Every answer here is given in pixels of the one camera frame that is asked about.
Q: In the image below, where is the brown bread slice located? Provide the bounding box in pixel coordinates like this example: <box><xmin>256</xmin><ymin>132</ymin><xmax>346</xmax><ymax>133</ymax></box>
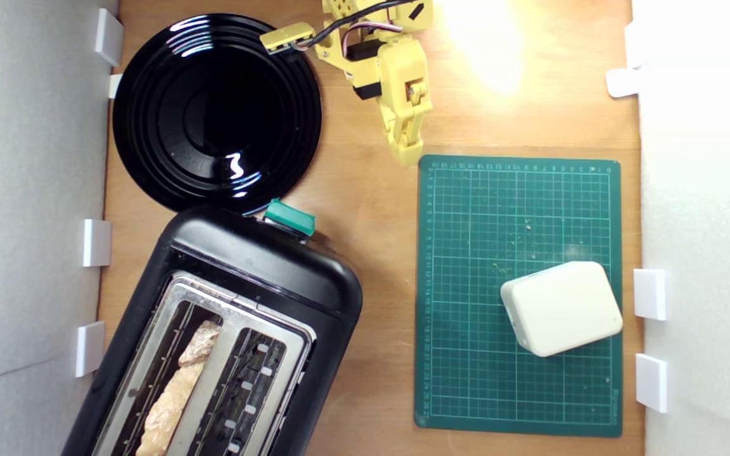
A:
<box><xmin>136</xmin><ymin>320</ymin><xmax>222</xmax><ymax>456</ymax></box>

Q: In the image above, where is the green toaster lever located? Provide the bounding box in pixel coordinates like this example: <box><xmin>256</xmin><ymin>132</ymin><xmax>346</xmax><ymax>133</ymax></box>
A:
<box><xmin>264</xmin><ymin>198</ymin><xmax>316</xmax><ymax>237</ymax></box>

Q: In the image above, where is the black two-slot toaster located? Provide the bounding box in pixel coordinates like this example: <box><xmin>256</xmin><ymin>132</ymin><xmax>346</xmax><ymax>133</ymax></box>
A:
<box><xmin>61</xmin><ymin>204</ymin><xmax>364</xmax><ymax>456</ymax></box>

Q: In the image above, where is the black round plate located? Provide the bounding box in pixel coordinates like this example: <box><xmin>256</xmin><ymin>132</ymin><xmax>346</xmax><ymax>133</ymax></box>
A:
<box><xmin>112</xmin><ymin>13</ymin><xmax>323</xmax><ymax>215</ymax></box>

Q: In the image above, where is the white rounded block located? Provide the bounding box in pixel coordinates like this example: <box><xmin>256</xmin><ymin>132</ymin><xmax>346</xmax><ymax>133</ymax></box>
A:
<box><xmin>500</xmin><ymin>261</ymin><xmax>624</xmax><ymax>357</ymax></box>

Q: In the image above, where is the green cutting mat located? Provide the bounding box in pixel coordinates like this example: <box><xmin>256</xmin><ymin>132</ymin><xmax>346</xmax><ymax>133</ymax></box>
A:
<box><xmin>414</xmin><ymin>154</ymin><xmax>623</xmax><ymax>438</ymax></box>

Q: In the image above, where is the yellow-mounted gripper camera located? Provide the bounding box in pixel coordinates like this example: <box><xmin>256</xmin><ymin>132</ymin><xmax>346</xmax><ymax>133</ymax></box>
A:
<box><xmin>260</xmin><ymin>22</ymin><xmax>316</xmax><ymax>56</ymax></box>

